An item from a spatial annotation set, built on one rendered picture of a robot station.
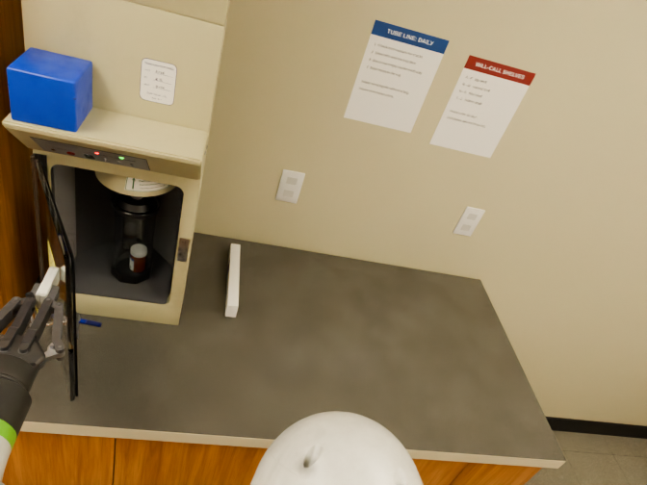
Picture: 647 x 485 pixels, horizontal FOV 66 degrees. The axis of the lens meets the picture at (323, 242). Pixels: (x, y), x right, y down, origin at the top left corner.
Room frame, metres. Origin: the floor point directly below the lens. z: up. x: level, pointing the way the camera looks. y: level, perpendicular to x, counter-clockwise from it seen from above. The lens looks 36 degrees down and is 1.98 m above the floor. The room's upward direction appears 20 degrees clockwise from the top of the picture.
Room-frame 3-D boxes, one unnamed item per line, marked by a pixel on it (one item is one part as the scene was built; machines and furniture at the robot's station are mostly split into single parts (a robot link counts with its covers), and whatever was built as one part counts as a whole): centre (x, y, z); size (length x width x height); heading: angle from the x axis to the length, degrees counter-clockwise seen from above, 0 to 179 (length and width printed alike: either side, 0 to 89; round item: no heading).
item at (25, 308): (0.45, 0.39, 1.31); 0.11 x 0.01 x 0.04; 18
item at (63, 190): (0.93, 0.47, 1.19); 0.26 x 0.24 x 0.35; 107
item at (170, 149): (0.76, 0.42, 1.46); 0.32 x 0.12 x 0.10; 107
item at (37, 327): (0.46, 0.37, 1.31); 0.11 x 0.01 x 0.04; 15
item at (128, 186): (0.92, 0.45, 1.34); 0.18 x 0.18 x 0.05
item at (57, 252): (0.65, 0.47, 1.19); 0.30 x 0.01 x 0.40; 44
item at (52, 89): (0.73, 0.51, 1.56); 0.10 x 0.10 x 0.09; 17
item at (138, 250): (0.92, 0.45, 1.13); 0.11 x 0.11 x 0.21
